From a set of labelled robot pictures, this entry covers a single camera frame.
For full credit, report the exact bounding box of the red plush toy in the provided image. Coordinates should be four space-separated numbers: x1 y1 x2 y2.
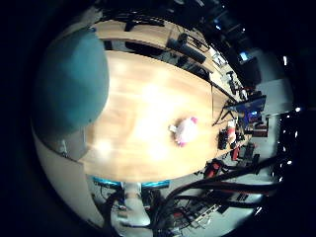
226 119 238 144

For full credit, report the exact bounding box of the teal plush toy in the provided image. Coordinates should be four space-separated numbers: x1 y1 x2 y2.
33 29 111 134

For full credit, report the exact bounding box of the white and pink plush toy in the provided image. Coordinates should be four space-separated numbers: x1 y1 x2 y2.
168 116 199 148

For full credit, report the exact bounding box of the black tripod stand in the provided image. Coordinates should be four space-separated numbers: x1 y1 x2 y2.
211 108 238 127

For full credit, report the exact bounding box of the thick black cable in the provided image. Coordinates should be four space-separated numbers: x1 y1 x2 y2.
154 156 280 228

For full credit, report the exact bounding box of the black device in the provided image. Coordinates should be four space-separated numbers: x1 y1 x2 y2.
217 128 230 151

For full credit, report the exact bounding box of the lit monitor screen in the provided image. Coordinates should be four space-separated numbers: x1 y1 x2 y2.
239 50 251 63

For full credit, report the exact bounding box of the blue aluminium rail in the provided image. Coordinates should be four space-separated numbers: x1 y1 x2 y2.
92 176 172 190

